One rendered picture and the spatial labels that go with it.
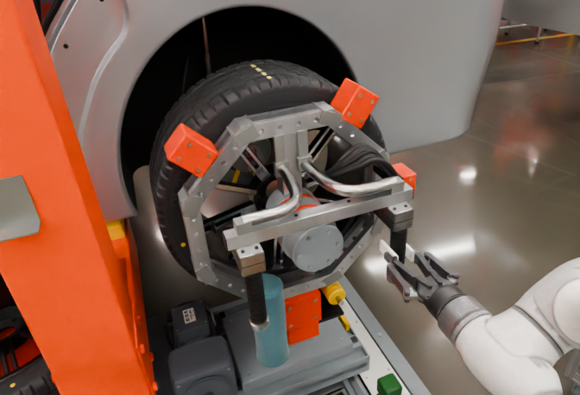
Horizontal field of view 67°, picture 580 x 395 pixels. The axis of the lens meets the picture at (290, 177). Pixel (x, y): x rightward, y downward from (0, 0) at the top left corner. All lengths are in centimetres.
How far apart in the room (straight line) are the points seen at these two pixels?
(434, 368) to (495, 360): 109
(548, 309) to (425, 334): 121
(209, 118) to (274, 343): 59
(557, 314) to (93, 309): 80
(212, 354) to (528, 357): 89
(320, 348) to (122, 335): 81
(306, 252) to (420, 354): 103
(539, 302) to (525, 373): 12
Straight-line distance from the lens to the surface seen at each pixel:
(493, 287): 228
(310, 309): 134
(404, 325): 202
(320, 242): 101
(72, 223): 84
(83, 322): 97
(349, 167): 100
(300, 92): 109
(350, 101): 105
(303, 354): 162
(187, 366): 142
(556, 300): 83
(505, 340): 84
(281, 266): 134
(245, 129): 97
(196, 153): 97
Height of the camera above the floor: 149
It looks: 30 degrees down
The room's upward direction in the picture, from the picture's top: 4 degrees counter-clockwise
